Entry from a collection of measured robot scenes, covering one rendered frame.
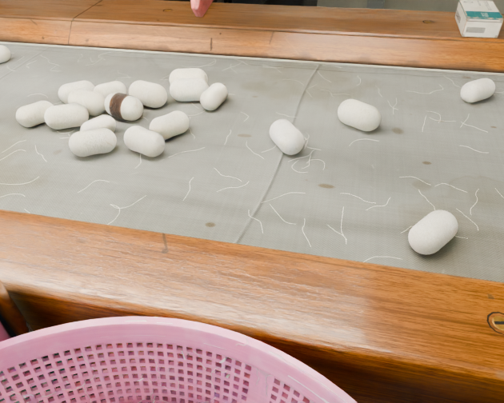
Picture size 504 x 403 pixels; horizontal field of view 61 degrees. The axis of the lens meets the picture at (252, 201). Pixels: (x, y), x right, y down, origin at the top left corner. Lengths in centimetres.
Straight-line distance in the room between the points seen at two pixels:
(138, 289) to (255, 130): 20
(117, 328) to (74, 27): 46
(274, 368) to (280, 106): 27
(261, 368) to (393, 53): 39
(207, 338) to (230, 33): 39
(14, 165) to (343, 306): 28
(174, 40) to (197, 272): 37
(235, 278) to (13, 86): 37
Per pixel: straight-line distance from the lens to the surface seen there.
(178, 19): 57
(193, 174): 33
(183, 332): 20
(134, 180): 33
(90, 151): 36
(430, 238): 26
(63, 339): 22
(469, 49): 52
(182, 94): 41
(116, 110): 40
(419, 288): 23
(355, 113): 37
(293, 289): 21
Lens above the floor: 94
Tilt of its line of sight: 41 degrees down
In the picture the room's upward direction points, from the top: 2 degrees counter-clockwise
